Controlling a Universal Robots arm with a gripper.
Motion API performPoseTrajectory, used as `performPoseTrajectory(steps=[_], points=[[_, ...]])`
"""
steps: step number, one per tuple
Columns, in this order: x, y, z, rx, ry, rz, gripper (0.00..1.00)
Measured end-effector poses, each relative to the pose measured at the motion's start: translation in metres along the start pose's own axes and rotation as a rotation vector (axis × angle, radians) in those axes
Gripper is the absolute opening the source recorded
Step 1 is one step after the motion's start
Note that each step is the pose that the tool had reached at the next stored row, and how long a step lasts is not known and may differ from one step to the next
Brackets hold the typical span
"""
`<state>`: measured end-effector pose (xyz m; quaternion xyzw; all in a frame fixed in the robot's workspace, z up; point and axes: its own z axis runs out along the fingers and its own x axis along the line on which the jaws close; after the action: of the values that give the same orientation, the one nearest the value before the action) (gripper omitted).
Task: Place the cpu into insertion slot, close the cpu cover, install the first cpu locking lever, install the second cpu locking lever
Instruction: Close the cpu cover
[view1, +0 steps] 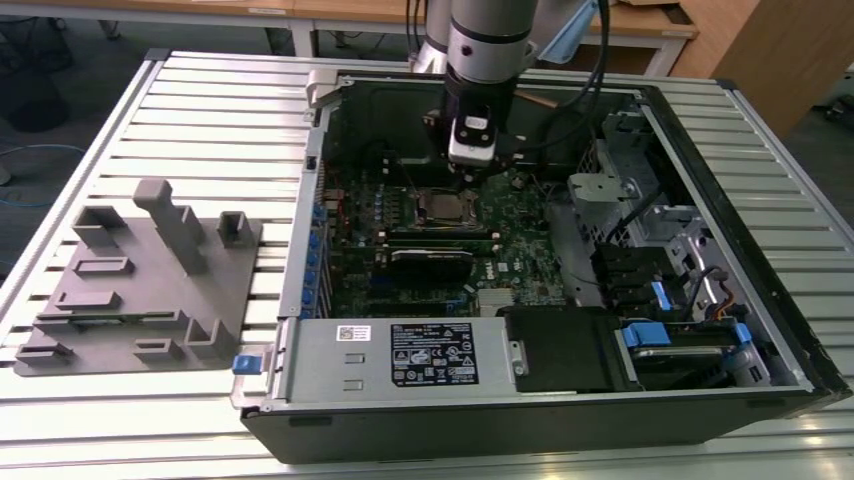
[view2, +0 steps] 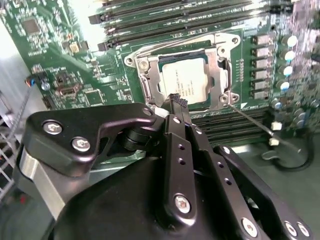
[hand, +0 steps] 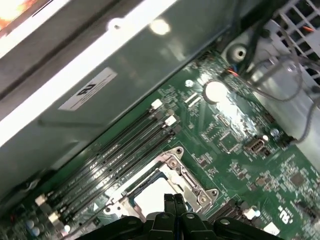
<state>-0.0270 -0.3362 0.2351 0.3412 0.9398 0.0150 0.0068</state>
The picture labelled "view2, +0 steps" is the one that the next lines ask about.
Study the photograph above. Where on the silver CPU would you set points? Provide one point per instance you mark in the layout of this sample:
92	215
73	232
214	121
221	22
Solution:
185	80

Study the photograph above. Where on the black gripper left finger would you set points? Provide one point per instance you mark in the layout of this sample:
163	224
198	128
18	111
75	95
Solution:
100	120

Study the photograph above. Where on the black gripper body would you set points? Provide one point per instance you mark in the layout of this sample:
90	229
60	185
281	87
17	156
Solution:
112	212

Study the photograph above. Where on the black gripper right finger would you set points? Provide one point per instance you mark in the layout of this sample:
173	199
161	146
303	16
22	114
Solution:
215	175

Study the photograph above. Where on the metal socket cover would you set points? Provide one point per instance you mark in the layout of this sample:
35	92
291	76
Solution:
153	75

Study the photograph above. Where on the metal locking lever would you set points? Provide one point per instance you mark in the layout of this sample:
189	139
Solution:
162	46
250	119

